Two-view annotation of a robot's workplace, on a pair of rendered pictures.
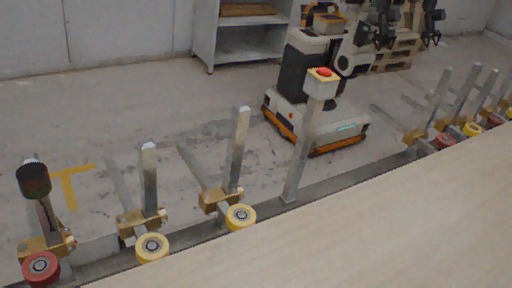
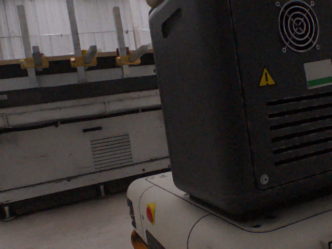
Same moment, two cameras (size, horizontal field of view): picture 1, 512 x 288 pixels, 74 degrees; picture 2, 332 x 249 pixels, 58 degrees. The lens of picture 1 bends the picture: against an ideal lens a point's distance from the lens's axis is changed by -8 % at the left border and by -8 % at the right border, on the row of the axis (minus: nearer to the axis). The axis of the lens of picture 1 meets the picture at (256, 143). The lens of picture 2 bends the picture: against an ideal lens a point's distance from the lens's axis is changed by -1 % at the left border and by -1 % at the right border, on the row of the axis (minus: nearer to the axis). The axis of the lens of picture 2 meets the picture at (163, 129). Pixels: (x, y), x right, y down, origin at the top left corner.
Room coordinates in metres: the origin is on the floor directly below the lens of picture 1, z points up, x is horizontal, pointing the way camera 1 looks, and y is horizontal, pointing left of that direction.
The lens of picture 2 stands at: (3.35, -0.42, 0.47)
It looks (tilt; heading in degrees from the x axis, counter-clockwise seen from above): 3 degrees down; 198
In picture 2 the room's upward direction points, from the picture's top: 9 degrees counter-clockwise
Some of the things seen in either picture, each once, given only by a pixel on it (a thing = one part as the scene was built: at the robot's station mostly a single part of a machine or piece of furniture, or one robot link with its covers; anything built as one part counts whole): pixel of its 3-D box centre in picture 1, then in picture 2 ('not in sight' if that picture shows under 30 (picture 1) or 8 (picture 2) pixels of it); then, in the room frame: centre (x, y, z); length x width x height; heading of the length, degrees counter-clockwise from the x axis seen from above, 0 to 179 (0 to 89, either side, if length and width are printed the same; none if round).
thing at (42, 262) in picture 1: (44, 277); not in sight; (0.39, 0.42, 0.85); 0.08 x 0.08 x 0.11
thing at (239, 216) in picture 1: (239, 226); not in sight; (0.67, 0.00, 0.85); 0.08 x 0.08 x 0.11
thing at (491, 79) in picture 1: (475, 109); (122, 48); (1.74, -1.12, 0.87); 0.04 x 0.04 x 0.48; 39
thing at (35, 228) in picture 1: (34, 220); not in sight; (0.55, 0.54, 0.84); 0.43 x 0.03 x 0.04; 39
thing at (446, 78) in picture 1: (428, 115); not in sight; (1.42, -0.73, 0.93); 0.04 x 0.04 x 0.48; 39
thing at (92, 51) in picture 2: (478, 106); (87, 59); (1.92, -1.25, 0.81); 0.43 x 0.03 x 0.04; 39
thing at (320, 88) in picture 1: (320, 85); not in sight; (0.96, -0.15, 1.18); 0.07 x 0.07 x 0.08; 39
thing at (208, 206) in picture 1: (221, 197); not in sight; (0.79, 0.07, 0.84); 0.14 x 0.06 x 0.05; 129
